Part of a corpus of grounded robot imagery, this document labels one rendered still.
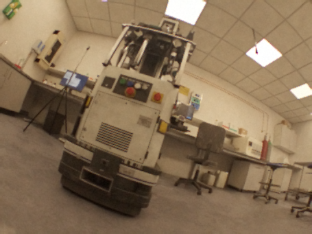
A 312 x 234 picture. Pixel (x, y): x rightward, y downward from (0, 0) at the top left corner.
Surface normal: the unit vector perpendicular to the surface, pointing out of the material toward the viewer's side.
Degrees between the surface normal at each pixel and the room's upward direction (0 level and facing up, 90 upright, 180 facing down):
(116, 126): 90
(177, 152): 90
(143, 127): 90
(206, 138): 90
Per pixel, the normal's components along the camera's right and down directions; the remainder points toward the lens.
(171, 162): 0.15, -0.17
